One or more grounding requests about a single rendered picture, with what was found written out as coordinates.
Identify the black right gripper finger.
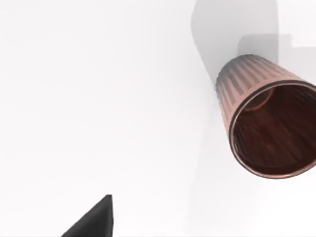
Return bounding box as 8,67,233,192
60,194,115,237

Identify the ribbed copper-coloured cup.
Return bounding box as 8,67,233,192
215,54,316,179

